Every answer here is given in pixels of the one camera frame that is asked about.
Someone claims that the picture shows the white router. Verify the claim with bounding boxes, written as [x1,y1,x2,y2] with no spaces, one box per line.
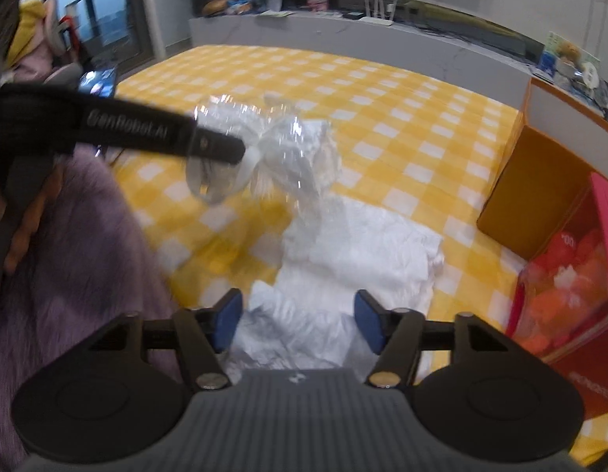
[360,0,398,25]

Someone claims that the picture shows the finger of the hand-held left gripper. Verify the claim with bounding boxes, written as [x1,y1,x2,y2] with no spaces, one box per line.
[188,119,246,165]

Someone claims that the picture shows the person's left hand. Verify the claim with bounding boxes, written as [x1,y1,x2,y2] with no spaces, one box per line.
[3,170,66,276]

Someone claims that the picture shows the white crinkled cloth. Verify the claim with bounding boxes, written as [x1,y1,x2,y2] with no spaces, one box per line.
[225,197,445,384]

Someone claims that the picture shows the white marble tv console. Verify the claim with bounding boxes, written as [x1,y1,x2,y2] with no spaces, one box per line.
[188,0,547,109]

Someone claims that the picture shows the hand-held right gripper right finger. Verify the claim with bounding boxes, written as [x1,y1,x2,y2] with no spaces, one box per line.
[354,289,511,388]

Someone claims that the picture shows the smartphone with lit screen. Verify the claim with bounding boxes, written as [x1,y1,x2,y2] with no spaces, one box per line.
[79,68,119,96]

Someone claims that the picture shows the orange cardboard box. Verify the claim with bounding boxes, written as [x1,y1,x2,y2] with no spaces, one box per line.
[476,76,608,261]

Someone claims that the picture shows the person's left forearm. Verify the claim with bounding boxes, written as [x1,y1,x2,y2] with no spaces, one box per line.
[0,150,187,458]

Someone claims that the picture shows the clear plastic bag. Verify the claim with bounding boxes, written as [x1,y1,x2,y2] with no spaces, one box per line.
[185,93,344,207]

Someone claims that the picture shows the small teddy bear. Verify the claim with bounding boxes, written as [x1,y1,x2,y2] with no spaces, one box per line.
[557,42,580,67]

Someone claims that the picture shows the red box with clear window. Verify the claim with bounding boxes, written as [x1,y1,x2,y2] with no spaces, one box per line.
[505,172,608,441]

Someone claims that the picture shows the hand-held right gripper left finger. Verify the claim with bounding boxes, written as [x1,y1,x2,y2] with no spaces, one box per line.
[90,288,244,391]

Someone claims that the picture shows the yellow and pink clothes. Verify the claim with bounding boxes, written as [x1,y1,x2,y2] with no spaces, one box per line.
[4,0,83,82]

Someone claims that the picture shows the white cloud-shaped card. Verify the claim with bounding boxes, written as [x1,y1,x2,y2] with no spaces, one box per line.
[581,61,602,94]

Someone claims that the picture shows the yellow checked blanket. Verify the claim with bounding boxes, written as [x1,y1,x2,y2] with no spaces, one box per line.
[105,44,608,468]

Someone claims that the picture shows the glass balcony door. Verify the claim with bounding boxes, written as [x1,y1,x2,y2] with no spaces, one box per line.
[63,0,160,74]

